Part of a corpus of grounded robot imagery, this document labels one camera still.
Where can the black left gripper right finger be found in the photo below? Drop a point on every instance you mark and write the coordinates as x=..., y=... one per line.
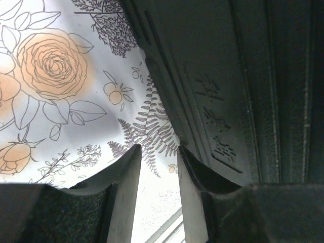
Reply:
x=215, y=209

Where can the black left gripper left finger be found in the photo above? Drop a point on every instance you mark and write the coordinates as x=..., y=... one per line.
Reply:
x=98, y=209

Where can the black plastic tool case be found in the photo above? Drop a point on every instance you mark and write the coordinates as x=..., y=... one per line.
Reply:
x=241, y=81

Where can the aluminium front rail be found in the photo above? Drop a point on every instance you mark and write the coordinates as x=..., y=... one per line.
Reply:
x=171, y=231

